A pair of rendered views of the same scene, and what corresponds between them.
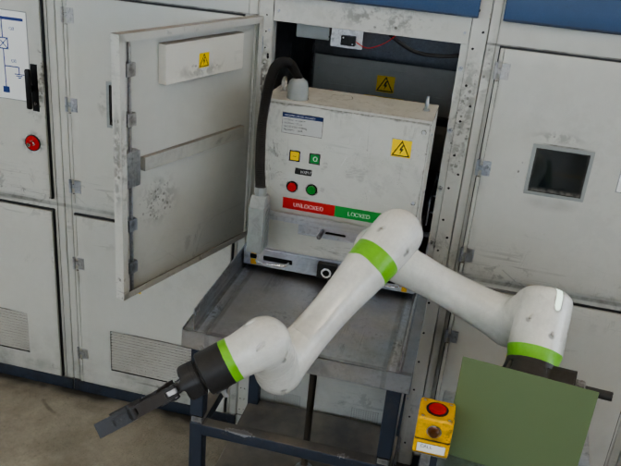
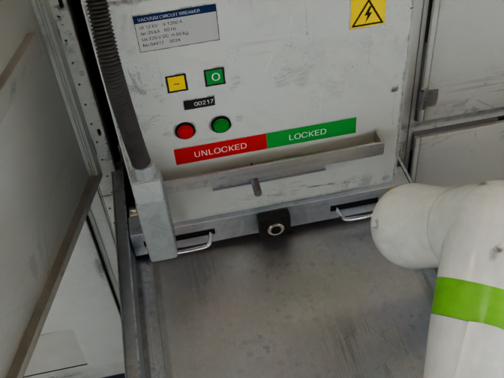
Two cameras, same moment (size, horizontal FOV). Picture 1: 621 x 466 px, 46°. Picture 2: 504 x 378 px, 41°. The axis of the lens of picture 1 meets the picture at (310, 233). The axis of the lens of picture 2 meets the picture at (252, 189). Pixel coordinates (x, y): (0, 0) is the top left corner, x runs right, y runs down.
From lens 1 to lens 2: 1.23 m
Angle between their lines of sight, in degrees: 26
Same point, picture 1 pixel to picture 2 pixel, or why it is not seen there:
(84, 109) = not seen: outside the picture
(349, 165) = (280, 67)
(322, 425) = not seen: hidden behind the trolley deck
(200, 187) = (16, 177)
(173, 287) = not seen: hidden behind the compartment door
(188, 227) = (26, 247)
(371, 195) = (325, 99)
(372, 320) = (385, 285)
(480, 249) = (445, 85)
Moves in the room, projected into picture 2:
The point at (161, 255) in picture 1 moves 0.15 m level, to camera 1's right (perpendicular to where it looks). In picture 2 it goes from (9, 323) to (94, 292)
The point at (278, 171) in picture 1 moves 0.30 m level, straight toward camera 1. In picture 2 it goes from (154, 115) to (229, 241)
